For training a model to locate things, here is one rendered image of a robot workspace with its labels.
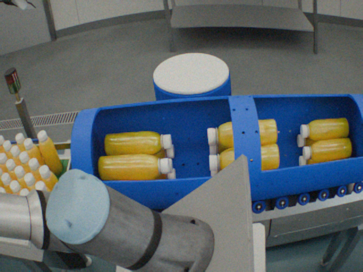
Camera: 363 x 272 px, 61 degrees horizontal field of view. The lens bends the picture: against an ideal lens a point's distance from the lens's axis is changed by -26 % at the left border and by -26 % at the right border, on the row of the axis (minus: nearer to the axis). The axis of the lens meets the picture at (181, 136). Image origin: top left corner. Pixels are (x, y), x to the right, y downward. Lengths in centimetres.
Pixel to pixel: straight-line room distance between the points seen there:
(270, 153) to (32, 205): 63
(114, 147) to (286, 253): 131
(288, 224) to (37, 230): 80
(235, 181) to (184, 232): 12
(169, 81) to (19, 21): 378
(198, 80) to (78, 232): 100
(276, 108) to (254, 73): 217
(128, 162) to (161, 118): 21
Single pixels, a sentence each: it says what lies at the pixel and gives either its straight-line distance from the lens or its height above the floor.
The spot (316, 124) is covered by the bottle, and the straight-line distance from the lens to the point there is 111.
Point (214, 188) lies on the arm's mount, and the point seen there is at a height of 134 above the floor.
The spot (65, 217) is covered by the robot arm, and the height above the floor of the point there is 147.
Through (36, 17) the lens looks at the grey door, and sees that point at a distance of 481.
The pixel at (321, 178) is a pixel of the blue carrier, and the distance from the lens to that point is 100.
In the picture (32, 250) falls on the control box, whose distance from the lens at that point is 101.
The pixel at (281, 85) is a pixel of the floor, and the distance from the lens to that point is 319.
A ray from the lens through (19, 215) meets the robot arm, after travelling 60.
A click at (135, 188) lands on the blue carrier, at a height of 112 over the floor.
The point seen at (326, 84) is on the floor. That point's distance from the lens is 335.
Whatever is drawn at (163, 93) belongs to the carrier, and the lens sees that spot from 140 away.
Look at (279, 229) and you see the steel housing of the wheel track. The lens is 117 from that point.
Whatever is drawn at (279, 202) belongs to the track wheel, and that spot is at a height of 97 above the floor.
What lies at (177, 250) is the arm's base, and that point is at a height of 137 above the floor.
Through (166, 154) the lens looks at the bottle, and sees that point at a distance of 114.
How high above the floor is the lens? 183
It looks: 42 degrees down
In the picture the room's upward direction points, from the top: 8 degrees counter-clockwise
